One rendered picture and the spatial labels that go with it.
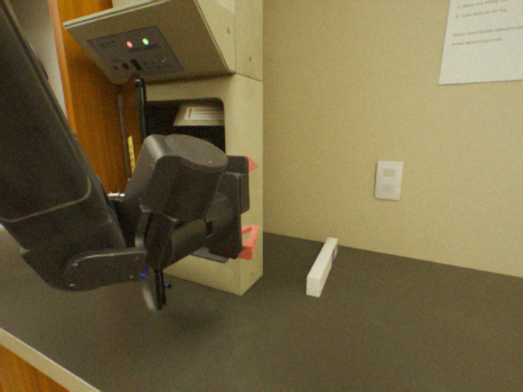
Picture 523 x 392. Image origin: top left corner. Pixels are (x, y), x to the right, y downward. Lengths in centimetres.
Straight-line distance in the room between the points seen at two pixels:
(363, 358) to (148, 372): 35
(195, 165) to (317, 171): 76
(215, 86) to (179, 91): 9
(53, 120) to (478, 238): 95
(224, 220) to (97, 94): 56
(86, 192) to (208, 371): 38
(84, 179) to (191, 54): 40
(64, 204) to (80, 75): 60
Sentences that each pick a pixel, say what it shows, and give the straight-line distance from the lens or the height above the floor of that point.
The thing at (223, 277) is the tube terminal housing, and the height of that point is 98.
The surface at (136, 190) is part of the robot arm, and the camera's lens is 26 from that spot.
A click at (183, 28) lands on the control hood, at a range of 56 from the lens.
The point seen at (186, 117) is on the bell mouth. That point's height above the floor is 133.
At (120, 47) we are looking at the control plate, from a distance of 67.
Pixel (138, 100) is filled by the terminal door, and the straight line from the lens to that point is 47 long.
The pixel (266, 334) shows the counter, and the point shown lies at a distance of 58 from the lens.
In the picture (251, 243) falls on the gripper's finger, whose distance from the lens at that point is 39.
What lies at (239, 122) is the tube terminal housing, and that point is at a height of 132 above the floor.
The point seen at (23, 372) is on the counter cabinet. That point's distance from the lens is 89.
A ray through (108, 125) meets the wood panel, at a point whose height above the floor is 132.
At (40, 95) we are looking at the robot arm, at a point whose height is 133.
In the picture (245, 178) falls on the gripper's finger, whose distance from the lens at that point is 35.
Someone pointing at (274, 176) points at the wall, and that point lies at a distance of 102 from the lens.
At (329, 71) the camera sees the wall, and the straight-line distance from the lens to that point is 96.
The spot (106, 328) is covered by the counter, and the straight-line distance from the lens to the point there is 66.
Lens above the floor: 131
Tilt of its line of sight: 14 degrees down
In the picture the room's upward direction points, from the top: straight up
